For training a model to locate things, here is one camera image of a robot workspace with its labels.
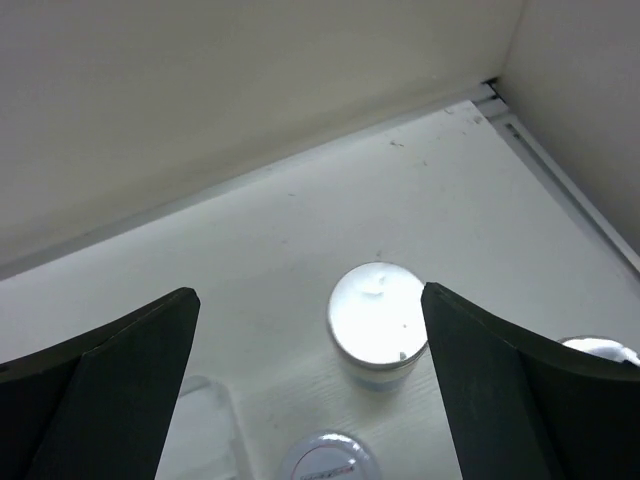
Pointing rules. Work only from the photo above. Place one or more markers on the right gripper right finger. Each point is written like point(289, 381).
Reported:
point(522, 406)

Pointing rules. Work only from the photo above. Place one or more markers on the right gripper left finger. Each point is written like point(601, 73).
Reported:
point(99, 405)

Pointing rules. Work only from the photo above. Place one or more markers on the tall dark soy sauce bottle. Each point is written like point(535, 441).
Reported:
point(198, 443)

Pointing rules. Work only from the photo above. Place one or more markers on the blue label white canister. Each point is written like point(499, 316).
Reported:
point(376, 324)
point(603, 347)

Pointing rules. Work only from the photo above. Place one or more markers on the light spice jar white lid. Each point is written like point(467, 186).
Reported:
point(329, 454)

